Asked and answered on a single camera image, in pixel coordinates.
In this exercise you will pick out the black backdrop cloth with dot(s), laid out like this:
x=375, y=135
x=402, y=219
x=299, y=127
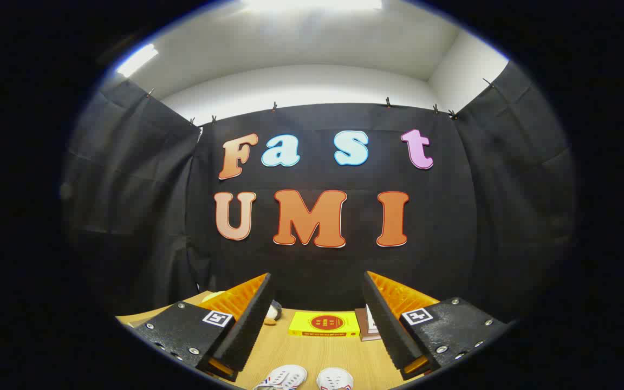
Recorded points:
x=453, y=216

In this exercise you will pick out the yellow round plush toy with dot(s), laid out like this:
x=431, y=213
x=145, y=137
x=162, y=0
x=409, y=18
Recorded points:
x=213, y=296

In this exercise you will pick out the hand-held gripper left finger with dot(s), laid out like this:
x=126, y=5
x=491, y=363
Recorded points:
x=247, y=330

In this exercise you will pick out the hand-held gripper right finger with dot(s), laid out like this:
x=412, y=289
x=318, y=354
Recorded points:
x=390, y=330

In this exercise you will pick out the yellow book with red circle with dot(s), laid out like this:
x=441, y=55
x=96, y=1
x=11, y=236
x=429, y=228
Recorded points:
x=325, y=323

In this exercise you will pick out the row of black cloth clips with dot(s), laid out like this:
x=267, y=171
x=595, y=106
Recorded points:
x=274, y=106

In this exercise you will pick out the white canvas shoe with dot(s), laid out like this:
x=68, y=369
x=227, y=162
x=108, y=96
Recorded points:
x=285, y=378
x=335, y=379

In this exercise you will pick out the penguin plush toy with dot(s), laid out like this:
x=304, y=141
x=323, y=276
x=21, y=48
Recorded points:
x=272, y=312

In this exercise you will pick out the brown hardcover book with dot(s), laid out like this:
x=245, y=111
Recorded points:
x=362, y=325

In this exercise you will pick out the white paperback book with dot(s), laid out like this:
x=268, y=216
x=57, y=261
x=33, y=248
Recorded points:
x=370, y=319

